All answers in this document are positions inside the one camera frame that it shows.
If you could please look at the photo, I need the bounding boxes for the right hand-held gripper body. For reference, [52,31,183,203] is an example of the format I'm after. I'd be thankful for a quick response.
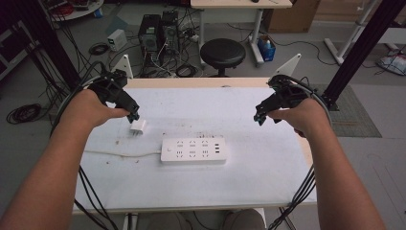
[255,53,311,125]

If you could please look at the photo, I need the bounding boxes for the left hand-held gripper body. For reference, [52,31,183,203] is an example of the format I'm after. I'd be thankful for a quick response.
[87,54,141,117]

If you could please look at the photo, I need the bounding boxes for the white power adapter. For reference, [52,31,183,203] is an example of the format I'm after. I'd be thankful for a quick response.
[129,119,147,136]

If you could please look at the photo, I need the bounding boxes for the white power strip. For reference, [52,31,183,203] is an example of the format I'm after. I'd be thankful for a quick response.
[160,136,228,165]

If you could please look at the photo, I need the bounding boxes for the person's right hand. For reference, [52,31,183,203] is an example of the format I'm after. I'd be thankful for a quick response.
[267,97,331,139]

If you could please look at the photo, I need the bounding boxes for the person's left hand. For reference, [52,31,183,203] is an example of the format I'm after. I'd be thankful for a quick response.
[60,88,131,129]

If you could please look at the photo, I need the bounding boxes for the white bench power supply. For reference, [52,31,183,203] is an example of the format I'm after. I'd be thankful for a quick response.
[106,29,128,53]

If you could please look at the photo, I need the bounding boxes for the black computer tower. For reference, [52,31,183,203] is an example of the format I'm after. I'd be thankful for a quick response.
[137,13,163,69]
[161,10,180,56]

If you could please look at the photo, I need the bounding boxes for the black round stool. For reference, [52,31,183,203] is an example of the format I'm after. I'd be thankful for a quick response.
[199,37,247,78]

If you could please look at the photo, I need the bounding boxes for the grey floor mat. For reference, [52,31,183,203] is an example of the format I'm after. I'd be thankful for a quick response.
[309,83,383,139]

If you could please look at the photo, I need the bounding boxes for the brown cardboard box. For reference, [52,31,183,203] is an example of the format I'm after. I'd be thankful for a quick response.
[263,0,322,34]

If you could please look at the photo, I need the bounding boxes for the white metal stand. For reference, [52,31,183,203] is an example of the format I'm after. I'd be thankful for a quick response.
[323,0,377,66]

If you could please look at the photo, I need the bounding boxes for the white round table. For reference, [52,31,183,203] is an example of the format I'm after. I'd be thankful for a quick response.
[40,0,105,23]

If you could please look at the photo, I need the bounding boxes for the wooden desk with white legs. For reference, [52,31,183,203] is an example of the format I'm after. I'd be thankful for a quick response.
[190,0,294,67]

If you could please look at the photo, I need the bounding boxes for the white power strip cable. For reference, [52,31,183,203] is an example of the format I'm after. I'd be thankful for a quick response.
[83,149,163,159]

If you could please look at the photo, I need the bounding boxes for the coiled black cable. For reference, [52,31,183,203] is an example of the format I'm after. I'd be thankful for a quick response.
[174,62,199,79]
[88,41,110,57]
[6,103,43,126]

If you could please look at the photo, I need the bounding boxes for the black metal frame post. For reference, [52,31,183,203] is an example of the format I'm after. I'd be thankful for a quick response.
[12,0,81,91]
[321,0,406,112]

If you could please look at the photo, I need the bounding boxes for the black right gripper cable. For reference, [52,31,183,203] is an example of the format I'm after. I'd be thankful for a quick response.
[267,75,333,230]

